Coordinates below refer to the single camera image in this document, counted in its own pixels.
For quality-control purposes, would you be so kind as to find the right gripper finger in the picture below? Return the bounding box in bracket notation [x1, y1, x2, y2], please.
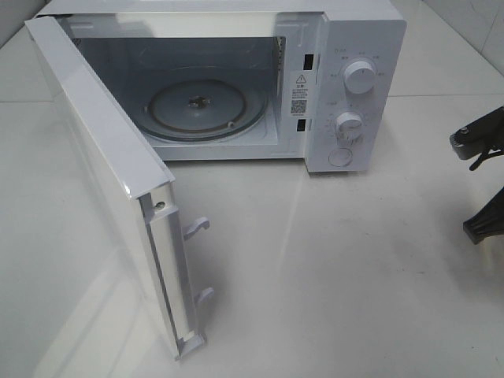
[450, 106, 503, 160]
[463, 192, 503, 244]

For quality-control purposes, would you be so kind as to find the white timer knob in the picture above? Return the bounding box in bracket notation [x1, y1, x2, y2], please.
[335, 111, 364, 141]

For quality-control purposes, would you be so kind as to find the round door release button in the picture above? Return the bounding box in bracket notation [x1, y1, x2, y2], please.
[328, 147, 353, 167]

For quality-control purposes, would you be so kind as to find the white microwave door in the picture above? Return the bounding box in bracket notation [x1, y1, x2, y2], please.
[26, 17, 213, 358]

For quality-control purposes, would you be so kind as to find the upper white power knob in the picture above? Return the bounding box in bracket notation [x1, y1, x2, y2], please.
[343, 59, 376, 95]

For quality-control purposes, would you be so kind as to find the white microwave oven body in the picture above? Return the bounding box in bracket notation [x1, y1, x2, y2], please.
[32, 1, 406, 173]

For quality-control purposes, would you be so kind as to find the glass microwave turntable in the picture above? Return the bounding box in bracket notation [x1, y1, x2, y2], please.
[137, 79, 269, 142]

